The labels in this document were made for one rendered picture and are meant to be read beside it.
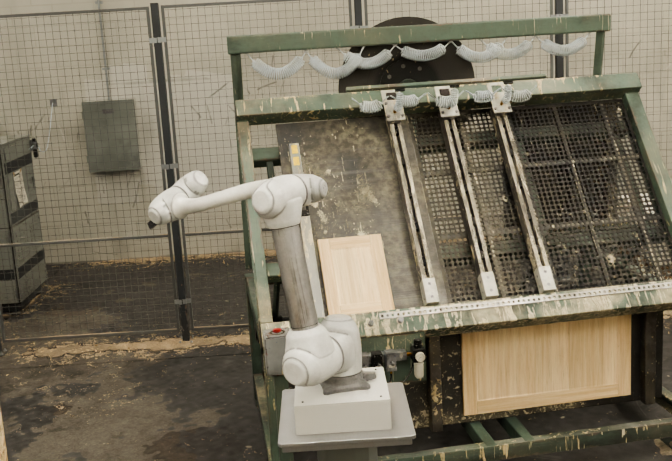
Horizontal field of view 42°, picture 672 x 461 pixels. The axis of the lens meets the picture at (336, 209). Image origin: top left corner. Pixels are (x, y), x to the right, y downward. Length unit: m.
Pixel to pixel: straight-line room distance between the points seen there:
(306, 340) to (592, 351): 2.01
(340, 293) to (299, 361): 1.08
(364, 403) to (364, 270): 1.09
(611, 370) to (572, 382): 0.22
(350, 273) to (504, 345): 0.89
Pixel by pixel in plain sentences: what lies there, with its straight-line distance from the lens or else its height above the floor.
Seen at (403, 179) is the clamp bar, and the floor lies 1.45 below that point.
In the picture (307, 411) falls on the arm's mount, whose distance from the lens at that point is 3.31.
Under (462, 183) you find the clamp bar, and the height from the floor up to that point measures 1.41.
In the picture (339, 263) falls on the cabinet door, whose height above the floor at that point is 1.10.
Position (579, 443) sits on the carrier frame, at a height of 0.13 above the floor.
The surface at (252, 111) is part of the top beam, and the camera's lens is 4.54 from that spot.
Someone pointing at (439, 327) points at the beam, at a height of 0.82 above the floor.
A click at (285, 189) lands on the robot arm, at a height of 1.66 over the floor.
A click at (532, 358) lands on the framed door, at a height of 0.51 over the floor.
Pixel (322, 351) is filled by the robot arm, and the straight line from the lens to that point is 3.18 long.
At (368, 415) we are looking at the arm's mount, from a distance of 3.32.
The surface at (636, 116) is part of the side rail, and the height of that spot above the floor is 1.65.
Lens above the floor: 2.19
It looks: 11 degrees down
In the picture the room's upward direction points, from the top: 3 degrees counter-clockwise
